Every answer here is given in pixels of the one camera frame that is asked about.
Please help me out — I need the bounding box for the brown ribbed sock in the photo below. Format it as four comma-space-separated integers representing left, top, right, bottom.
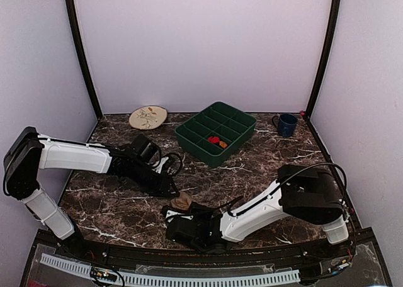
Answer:
170, 192, 193, 211

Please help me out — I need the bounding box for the red yellow argyle sock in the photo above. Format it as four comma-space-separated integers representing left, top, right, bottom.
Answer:
207, 136, 228, 149

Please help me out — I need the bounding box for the green divided organizer tray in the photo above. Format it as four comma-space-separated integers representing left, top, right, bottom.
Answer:
175, 101, 257, 168

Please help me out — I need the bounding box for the dark blue mug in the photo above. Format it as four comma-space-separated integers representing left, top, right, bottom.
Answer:
271, 113, 298, 138

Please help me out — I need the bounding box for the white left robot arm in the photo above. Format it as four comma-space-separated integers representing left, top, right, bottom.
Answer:
3, 127, 180, 259

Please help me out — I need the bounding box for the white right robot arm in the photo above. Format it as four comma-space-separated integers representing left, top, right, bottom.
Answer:
162, 162, 349, 258

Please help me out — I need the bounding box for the round wooden slice plate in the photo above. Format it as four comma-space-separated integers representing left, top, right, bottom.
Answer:
128, 106, 167, 130

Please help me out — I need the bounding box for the white slotted cable duct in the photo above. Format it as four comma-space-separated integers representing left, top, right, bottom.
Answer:
39, 254, 301, 286

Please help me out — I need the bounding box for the black front table rail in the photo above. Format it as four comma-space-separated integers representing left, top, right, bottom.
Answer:
35, 222, 380, 269

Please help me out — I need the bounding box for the black left corner post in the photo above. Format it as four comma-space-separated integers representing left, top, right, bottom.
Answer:
65, 0, 103, 120

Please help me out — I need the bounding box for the black corner post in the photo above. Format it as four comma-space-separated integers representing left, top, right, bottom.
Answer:
65, 0, 103, 120
305, 0, 341, 120

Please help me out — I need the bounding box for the black right corner post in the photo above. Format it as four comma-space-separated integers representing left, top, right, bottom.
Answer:
305, 0, 341, 120

